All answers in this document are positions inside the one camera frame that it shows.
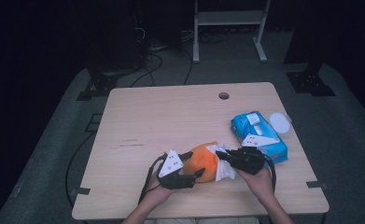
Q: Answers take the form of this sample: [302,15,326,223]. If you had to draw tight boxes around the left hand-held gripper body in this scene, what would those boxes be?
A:
[156,149,199,190]

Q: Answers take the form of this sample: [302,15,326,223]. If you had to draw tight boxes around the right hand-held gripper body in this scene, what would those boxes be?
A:
[228,133,281,176]

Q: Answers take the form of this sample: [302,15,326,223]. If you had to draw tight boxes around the orange plush toy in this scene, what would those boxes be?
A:
[183,141,220,184]

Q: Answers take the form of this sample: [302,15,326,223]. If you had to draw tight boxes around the white wet wipe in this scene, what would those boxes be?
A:
[205,142,237,183]

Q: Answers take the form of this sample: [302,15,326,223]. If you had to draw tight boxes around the blue wet wipe pack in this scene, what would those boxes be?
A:
[230,110,288,164]

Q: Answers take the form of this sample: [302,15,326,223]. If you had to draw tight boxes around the person's left hand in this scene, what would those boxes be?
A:
[142,172,178,205]

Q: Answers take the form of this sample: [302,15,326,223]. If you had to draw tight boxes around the person's right hand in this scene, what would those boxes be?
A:
[234,166,275,203]

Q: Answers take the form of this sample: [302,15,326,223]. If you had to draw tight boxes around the white oval lid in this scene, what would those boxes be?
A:
[269,111,293,134]

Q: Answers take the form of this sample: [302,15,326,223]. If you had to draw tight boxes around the black stand base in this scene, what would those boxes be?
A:
[286,60,337,97]
[76,64,141,102]

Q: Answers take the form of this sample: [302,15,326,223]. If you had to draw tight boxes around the white metal stand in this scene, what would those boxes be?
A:
[192,0,272,64]

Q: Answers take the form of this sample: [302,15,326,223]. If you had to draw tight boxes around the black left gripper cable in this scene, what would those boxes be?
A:
[138,152,169,205]

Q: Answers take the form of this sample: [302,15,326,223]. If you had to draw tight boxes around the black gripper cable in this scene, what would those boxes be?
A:
[261,154,277,192]
[138,152,169,205]

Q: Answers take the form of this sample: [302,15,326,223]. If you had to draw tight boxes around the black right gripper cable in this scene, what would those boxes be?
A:
[261,154,277,192]

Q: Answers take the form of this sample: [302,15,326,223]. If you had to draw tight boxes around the black looped floor cable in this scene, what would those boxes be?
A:
[130,50,164,89]

